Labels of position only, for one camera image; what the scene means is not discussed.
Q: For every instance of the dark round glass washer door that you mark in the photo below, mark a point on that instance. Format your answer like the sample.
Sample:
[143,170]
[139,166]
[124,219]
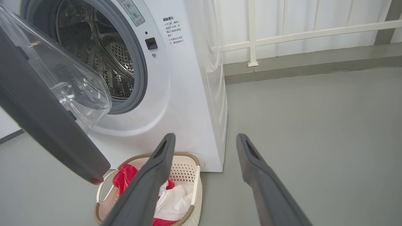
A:
[40,119]

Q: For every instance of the cream perforated basket brown rim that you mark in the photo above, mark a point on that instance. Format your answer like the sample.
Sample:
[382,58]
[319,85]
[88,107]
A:
[183,171]

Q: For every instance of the white metal railing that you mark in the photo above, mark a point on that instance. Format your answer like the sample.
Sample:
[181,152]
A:
[252,31]

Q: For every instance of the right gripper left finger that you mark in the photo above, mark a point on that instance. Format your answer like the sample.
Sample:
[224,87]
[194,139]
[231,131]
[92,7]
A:
[147,188]

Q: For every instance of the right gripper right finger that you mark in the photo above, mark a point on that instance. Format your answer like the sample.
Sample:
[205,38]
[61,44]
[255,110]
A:
[267,188]

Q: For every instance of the red and white garment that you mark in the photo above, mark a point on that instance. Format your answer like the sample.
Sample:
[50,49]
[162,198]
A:
[176,201]

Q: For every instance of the white front-load washing machine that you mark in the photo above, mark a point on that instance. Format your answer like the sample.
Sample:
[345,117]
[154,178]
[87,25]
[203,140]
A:
[188,110]

